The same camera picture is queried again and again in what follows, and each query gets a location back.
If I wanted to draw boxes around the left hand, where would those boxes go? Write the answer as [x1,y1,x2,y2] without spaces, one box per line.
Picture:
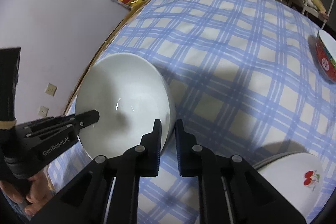
[1,170,54,217]

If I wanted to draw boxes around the large red patterned bowl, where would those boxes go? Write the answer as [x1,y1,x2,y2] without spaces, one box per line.
[315,30,336,83]

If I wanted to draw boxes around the wall socket upper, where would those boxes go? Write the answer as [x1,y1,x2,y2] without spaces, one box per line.
[45,83,58,96]

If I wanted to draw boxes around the yellow red snack bag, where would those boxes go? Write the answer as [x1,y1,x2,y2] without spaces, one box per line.
[118,0,143,9]

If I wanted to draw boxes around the wall socket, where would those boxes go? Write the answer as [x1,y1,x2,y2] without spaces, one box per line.
[45,83,58,96]
[38,106,49,118]

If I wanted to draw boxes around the plain white bowl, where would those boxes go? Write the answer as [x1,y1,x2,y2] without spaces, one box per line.
[75,53,176,159]

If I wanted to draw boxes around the large white cherry plate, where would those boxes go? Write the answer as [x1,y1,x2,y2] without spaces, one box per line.
[253,152,323,219]

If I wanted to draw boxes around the wall socket lower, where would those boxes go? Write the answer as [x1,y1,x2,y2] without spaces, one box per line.
[38,106,49,118]

